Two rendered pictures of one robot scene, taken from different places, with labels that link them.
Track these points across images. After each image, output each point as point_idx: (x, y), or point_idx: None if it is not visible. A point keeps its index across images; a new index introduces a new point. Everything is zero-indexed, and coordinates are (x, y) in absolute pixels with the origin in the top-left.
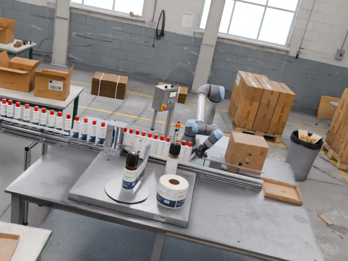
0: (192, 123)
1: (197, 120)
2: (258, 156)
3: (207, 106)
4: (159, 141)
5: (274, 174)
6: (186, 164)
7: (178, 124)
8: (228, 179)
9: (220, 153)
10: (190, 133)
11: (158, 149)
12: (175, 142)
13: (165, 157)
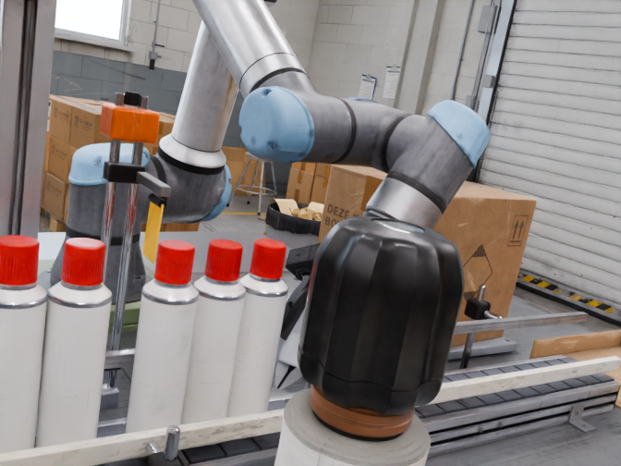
0: (126, 158)
1: (272, 67)
2: (504, 250)
3: (198, 45)
4: (1, 299)
5: None
6: (270, 430)
7: (140, 113)
8: (502, 418)
9: None
10: (120, 221)
11: (3, 386)
12: (391, 226)
13: (85, 435)
